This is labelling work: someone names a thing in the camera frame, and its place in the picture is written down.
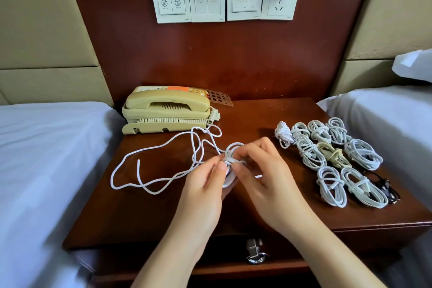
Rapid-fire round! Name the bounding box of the person's right hand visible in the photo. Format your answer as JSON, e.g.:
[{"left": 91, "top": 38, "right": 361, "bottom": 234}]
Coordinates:
[{"left": 231, "top": 137, "right": 317, "bottom": 234}]

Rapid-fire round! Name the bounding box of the person's left hand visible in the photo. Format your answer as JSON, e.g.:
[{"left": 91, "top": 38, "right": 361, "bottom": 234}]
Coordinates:
[{"left": 174, "top": 155, "right": 230, "bottom": 241}]

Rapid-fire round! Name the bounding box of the cream cable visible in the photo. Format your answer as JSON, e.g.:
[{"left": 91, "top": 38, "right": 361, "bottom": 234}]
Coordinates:
[{"left": 317, "top": 143, "right": 352, "bottom": 168}]

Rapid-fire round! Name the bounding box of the tangle of white cables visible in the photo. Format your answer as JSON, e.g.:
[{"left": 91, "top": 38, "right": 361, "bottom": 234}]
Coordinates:
[{"left": 110, "top": 124, "right": 225, "bottom": 195}]

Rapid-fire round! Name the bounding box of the dark wooden drawer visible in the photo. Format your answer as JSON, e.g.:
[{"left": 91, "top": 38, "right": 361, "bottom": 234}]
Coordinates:
[{"left": 81, "top": 230, "right": 406, "bottom": 279}]

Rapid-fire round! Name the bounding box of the thin black cable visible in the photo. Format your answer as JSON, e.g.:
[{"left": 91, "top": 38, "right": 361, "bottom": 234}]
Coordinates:
[{"left": 376, "top": 176, "right": 402, "bottom": 204}]

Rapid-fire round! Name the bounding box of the person's left forearm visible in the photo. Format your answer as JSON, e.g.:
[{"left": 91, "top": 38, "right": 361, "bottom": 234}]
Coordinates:
[{"left": 131, "top": 227, "right": 213, "bottom": 288}]

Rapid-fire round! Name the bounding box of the wooden nightstand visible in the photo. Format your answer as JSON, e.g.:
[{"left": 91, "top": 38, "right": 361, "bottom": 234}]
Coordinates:
[{"left": 63, "top": 97, "right": 432, "bottom": 288}]

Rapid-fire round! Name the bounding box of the right bed white sheet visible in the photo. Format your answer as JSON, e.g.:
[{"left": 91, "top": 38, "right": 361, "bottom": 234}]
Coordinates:
[{"left": 317, "top": 85, "right": 432, "bottom": 288}]

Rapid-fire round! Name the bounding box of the bed white sheet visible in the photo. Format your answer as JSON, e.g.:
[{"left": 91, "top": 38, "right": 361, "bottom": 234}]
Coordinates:
[
  {"left": 317, "top": 85, "right": 432, "bottom": 288},
  {"left": 0, "top": 101, "right": 126, "bottom": 288}
]

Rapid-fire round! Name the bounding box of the left bed white sheet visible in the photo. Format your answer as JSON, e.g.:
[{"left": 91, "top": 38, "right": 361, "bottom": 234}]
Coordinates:
[{"left": 0, "top": 101, "right": 126, "bottom": 288}]

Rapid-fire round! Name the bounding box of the white pillow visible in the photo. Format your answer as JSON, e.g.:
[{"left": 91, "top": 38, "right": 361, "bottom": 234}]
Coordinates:
[{"left": 392, "top": 49, "right": 432, "bottom": 83}]

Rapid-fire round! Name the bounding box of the beige padded headboard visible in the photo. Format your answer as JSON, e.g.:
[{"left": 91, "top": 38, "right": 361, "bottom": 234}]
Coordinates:
[
  {"left": 0, "top": 0, "right": 114, "bottom": 106},
  {"left": 331, "top": 0, "right": 432, "bottom": 96}
]

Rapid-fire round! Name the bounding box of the metal ring drawer handle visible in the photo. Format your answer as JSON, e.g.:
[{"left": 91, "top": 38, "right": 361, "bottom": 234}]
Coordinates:
[{"left": 245, "top": 238, "right": 268, "bottom": 265}]

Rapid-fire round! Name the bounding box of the beige corded telephone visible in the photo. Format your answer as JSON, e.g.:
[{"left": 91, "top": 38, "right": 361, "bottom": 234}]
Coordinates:
[{"left": 121, "top": 86, "right": 234, "bottom": 135}]

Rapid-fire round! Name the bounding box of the dark wooden wall panel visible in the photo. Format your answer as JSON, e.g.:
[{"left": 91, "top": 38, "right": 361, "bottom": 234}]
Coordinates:
[{"left": 61, "top": 0, "right": 379, "bottom": 106}]

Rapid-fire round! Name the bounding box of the white double rocker wall switch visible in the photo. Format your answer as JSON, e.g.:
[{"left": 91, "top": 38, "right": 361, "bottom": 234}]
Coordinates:
[{"left": 188, "top": 0, "right": 227, "bottom": 23}]

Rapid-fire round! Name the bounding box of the white two-button wall switch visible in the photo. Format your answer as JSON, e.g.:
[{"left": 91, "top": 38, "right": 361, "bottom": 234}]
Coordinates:
[{"left": 150, "top": 0, "right": 191, "bottom": 24}]

